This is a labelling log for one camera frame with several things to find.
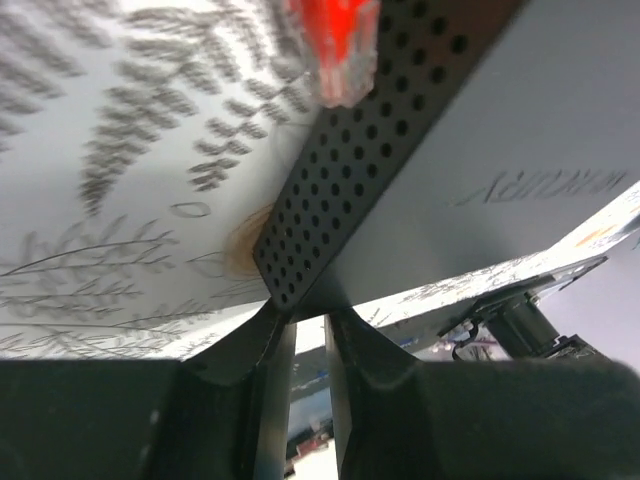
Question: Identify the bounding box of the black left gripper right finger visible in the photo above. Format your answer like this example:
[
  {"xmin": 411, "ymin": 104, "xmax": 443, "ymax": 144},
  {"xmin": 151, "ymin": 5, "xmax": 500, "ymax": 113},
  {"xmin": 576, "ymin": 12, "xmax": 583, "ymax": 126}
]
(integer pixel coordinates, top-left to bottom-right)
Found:
[{"xmin": 325, "ymin": 310, "xmax": 639, "ymax": 479}]

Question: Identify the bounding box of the red ethernet cable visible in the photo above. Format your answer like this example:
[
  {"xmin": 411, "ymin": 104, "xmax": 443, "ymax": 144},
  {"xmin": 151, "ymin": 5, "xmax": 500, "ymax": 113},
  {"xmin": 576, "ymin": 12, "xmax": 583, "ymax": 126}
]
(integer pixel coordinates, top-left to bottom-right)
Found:
[{"xmin": 280, "ymin": 0, "xmax": 382, "ymax": 109}]

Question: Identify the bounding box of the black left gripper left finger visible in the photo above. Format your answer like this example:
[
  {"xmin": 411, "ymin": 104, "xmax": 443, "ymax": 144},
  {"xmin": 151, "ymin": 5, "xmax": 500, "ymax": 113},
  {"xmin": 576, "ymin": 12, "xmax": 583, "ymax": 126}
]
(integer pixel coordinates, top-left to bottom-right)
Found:
[{"xmin": 1, "ymin": 302, "xmax": 296, "ymax": 479}]

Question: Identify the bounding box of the black network switch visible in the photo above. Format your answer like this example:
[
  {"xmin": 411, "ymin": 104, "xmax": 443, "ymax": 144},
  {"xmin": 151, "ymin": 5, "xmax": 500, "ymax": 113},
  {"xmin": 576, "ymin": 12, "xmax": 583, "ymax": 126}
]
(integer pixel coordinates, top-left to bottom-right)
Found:
[{"xmin": 255, "ymin": 1, "xmax": 639, "ymax": 314}]

